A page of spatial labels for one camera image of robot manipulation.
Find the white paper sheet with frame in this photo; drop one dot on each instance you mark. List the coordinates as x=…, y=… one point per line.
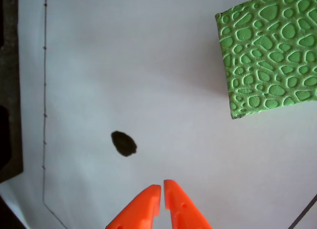
x=148, y=77

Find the green textured foam block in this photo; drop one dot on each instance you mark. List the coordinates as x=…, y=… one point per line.
x=270, y=55

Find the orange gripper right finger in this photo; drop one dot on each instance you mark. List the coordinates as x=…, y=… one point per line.
x=183, y=211

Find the black dot mark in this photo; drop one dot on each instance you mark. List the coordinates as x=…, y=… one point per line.
x=123, y=144

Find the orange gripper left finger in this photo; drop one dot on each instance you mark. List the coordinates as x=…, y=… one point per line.
x=141, y=209

